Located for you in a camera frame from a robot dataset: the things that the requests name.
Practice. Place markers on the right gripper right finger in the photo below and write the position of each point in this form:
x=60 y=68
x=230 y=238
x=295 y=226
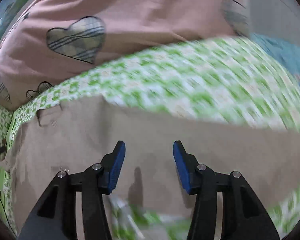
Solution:
x=243 y=214

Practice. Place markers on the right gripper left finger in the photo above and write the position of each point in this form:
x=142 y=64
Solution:
x=54 y=214

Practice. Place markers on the beige fleece garment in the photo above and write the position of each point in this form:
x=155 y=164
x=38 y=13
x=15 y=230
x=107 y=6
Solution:
x=76 y=134

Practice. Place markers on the green checkered bed sheet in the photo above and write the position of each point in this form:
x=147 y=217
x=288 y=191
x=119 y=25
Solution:
x=226 y=80

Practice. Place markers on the light blue cloth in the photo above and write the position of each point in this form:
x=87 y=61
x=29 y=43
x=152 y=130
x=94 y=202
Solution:
x=285 y=53

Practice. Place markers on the pink heart-print quilt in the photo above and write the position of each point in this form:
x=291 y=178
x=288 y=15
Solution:
x=55 y=40

